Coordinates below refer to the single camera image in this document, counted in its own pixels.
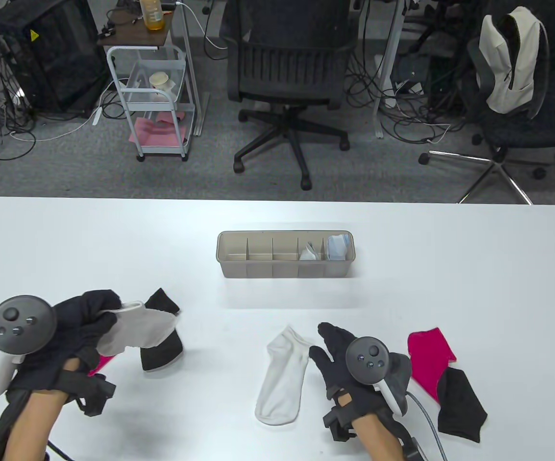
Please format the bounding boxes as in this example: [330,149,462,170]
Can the cream backpack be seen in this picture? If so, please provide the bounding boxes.
[478,7,549,118]

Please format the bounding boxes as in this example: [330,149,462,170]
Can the white rolling cart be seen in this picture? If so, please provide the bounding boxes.
[97,5,196,161]

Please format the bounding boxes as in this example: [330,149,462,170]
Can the person's left forearm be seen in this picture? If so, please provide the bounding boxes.
[1,358,80,461]

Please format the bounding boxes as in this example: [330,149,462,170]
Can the person's right hand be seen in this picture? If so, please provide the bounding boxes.
[309,322,410,423]

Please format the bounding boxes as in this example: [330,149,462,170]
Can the black mesh office chair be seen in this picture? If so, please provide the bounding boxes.
[224,0,359,190]

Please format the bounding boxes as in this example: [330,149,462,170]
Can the cream cup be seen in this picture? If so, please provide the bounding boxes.
[149,72,178,92]

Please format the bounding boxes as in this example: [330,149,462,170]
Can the grey tracking controller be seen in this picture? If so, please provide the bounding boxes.
[0,295,58,398]
[345,336,412,417]

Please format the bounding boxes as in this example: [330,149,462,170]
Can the beige divided organizer box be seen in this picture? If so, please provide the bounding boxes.
[216,230,355,279]

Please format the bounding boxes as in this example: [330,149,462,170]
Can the bottle of orange liquid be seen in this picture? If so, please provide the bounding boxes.
[139,0,165,31]

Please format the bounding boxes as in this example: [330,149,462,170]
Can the black computer tower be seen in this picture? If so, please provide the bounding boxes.
[0,0,110,118]

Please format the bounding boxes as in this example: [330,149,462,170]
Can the grey cable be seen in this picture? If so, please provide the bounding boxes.
[406,391,448,461]

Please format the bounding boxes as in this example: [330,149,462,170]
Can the black cable tangle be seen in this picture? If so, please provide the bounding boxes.
[0,46,37,193]
[349,46,472,145]

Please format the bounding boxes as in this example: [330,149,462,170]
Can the dark chair with chrome base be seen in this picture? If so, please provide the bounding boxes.
[419,14,555,205]

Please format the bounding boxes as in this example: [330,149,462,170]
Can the pink sock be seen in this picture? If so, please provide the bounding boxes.
[87,354,115,376]
[407,328,456,403]

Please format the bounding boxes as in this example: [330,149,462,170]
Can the white metal frame post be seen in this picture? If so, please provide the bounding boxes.
[373,0,405,140]
[172,0,208,137]

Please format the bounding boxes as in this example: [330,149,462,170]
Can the white sock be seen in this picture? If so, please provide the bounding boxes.
[96,301,178,357]
[255,325,315,426]

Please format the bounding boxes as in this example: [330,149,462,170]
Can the person's left hand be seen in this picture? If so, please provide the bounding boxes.
[8,290,123,392]

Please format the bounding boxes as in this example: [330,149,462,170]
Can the black sock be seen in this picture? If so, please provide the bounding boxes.
[140,287,184,372]
[437,367,488,443]

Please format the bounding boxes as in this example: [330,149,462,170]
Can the pink cloth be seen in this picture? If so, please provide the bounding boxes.
[128,111,189,147]

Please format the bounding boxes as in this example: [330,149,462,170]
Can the person's right forearm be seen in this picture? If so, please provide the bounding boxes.
[352,413,405,461]

